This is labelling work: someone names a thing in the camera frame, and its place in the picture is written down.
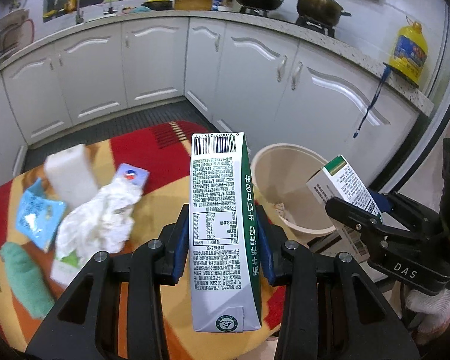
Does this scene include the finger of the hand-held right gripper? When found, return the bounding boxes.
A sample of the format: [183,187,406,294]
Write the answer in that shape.
[367,191,441,230]
[325,195,389,241]

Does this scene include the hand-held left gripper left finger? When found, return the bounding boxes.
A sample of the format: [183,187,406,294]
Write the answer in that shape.
[24,203,191,360]

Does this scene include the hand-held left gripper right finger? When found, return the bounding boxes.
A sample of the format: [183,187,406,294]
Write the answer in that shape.
[256,204,422,360]

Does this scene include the white green medicine box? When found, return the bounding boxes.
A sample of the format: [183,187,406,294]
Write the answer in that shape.
[306,155,384,261]

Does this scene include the white green milk carton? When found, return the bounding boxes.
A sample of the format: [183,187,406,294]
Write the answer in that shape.
[188,132,263,334]

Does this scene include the beige trash bin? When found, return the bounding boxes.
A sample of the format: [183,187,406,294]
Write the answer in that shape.
[250,143,340,237]

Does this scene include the white foam block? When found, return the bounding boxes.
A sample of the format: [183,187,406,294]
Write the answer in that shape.
[44,143,98,209]

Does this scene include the blue snack packet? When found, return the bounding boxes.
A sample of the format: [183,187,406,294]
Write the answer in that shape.
[15,178,66,252]

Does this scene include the person's right hand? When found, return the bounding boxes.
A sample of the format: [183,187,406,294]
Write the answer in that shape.
[405,289,450,317]

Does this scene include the small blue box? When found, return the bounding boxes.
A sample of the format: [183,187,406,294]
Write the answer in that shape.
[114,163,151,192]

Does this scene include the white crumpled tissue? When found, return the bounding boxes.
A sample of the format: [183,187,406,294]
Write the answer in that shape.
[56,178,143,259]

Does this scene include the dark ribbed floor mat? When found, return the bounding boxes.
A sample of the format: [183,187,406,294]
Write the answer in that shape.
[24,99,214,166]

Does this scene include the large yellow oil bottle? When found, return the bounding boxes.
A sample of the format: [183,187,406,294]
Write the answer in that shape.
[392,17,429,83]

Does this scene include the teal and pink cloth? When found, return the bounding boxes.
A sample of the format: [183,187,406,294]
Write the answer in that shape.
[0,242,57,319]

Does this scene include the white lower kitchen cabinets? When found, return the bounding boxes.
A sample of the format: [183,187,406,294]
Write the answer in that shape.
[0,17,436,196]

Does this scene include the black gas stove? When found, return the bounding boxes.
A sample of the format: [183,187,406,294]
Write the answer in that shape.
[240,5,336,38]

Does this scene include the brass stock pot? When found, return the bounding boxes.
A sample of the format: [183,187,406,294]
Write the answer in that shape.
[288,0,352,27]

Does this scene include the curved steel faucet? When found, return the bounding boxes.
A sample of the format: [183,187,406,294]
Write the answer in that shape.
[56,0,85,25]

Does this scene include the hanging blue cord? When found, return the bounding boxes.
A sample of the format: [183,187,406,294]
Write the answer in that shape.
[354,65,391,138]

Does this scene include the wire dish rack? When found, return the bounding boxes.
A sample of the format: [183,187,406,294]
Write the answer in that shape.
[0,9,36,57]

